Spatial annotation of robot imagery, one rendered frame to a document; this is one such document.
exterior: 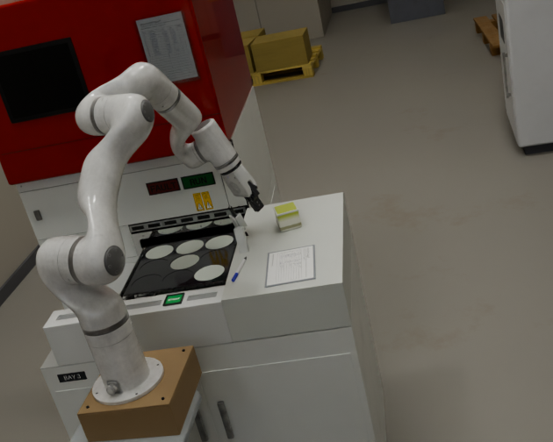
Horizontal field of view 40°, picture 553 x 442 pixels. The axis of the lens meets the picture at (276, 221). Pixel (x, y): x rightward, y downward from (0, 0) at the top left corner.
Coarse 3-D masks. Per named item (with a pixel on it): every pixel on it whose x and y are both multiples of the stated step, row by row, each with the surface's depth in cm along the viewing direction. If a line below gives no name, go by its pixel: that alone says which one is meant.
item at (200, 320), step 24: (216, 288) 223; (72, 312) 229; (144, 312) 219; (168, 312) 218; (192, 312) 218; (216, 312) 217; (48, 336) 226; (72, 336) 225; (144, 336) 223; (168, 336) 222; (192, 336) 221; (216, 336) 221; (72, 360) 229
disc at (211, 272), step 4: (204, 268) 250; (208, 268) 249; (212, 268) 248; (216, 268) 248; (220, 268) 247; (224, 268) 247; (200, 272) 248; (204, 272) 248; (208, 272) 247; (212, 272) 246; (216, 272) 246; (220, 272) 245; (196, 276) 246; (200, 276) 245; (204, 276) 245; (208, 276) 244; (212, 276) 243; (216, 276) 243; (200, 280) 243; (204, 280) 243
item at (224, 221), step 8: (184, 224) 276; (192, 224) 275; (200, 224) 274; (208, 224) 274; (216, 224) 274; (224, 224) 273; (232, 224) 273; (136, 232) 279; (144, 232) 278; (152, 232) 277; (160, 232) 277; (168, 232) 277; (176, 232) 277; (136, 240) 279; (136, 248) 281
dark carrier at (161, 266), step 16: (208, 240) 269; (144, 256) 269; (176, 256) 263; (208, 256) 258; (224, 256) 255; (144, 272) 257; (160, 272) 255; (176, 272) 252; (192, 272) 249; (224, 272) 244; (128, 288) 249; (144, 288) 247; (160, 288) 244
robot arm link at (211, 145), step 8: (208, 120) 231; (200, 128) 229; (208, 128) 228; (216, 128) 230; (192, 136) 231; (200, 136) 229; (208, 136) 228; (216, 136) 229; (224, 136) 232; (200, 144) 230; (208, 144) 230; (216, 144) 230; (224, 144) 231; (200, 152) 231; (208, 152) 231; (216, 152) 231; (224, 152) 231; (232, 152) 233; (208, 160) 234; (216, 160) 232; (224, 160) 232
